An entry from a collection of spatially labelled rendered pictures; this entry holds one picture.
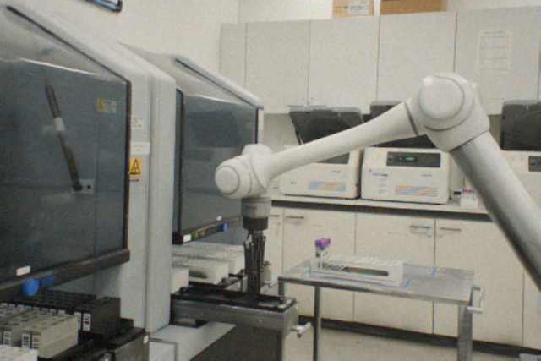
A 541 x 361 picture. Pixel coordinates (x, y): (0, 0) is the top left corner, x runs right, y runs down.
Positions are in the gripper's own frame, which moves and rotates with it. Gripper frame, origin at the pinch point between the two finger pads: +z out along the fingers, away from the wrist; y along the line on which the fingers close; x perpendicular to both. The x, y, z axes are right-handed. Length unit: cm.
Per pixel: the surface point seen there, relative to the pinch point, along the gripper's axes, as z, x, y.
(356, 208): 1, -15, -229
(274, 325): 7.1, 10.6, 11.3
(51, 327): -4, -19, 63
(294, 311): 5.7, 13.3, 1.9
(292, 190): -9, -60, -225
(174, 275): -2.2, -22.3, 7.7
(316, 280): 2.4, 12.9, -23.4
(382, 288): 2.4, 34.4, -22.4
